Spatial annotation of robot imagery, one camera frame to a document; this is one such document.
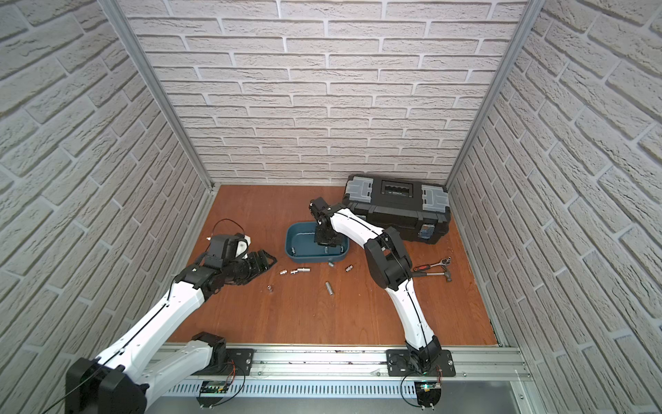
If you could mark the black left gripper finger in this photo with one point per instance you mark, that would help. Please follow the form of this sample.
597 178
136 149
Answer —
254 273
264 259

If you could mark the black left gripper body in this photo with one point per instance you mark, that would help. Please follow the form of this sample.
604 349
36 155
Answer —
259 261

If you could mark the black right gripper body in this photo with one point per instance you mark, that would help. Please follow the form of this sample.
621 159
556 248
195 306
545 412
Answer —
328 237

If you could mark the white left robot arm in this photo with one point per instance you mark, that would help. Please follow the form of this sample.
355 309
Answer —
121 378

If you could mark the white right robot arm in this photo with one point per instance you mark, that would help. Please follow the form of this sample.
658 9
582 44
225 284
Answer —
390 266

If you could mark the teal plastic storage box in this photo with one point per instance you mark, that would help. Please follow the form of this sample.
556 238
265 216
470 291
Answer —
301 237

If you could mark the black grey toolbox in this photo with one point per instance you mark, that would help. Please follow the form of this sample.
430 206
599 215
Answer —
420 212

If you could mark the left controller board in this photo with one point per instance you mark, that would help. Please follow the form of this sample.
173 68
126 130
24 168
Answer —
212 393

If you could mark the controller board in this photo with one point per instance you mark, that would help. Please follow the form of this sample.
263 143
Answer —
212 393
428 394

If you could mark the ratchet wrench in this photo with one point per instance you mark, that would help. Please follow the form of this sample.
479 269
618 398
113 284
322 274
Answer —
442 263

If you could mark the right controller board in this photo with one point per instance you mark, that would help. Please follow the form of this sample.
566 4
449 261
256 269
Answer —
428 394

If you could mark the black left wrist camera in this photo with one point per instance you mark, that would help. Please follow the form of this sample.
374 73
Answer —
225 248

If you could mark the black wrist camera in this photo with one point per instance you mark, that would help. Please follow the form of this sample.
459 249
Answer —
225 248
319 209

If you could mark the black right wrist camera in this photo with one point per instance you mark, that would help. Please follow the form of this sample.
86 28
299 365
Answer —
319 209

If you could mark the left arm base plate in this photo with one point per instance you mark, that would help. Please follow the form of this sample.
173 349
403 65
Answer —
235 360

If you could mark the hammer with dark handle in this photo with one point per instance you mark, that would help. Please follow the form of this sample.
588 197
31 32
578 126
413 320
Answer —
446 275

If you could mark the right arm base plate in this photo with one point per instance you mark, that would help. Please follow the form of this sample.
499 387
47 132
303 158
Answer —
400 363

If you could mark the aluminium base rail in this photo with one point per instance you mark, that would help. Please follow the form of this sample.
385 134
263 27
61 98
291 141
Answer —
299 371

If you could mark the aluminium frame post left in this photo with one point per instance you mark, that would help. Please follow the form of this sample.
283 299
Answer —
131 43

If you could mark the aluminium frame post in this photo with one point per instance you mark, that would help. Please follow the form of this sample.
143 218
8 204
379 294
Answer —
515 46
131 43

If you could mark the aluminium frame post right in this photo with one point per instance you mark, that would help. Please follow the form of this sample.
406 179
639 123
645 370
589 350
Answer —
515 46

